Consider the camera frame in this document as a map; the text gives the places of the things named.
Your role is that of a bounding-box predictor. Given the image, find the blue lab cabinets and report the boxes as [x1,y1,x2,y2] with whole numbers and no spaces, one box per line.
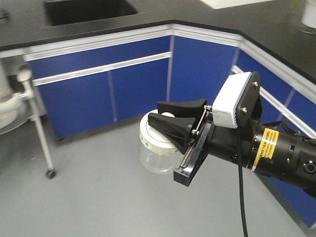
[0,19,316,229]

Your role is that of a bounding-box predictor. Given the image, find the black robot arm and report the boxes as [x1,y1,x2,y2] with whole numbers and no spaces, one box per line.
[148,72,316,197]

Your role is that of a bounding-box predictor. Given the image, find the wheeled metal stand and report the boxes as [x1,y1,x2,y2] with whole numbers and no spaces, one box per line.
[0,56,57,179]

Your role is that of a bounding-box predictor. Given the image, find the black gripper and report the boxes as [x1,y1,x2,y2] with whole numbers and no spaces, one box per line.
[148,72,262,186]

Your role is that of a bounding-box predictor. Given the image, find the black sink basin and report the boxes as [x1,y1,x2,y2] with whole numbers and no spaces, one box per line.
[43,0,138,26]

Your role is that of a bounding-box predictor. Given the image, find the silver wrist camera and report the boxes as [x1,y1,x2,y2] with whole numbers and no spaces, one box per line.
[212,72,252,129]

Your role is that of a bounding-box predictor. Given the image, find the white container on counter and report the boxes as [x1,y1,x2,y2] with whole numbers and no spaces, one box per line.
[301,0,316,34]

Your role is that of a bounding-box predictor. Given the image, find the glass jar with cream lid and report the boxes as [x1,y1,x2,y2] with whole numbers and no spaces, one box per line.
[139,113,183,174]

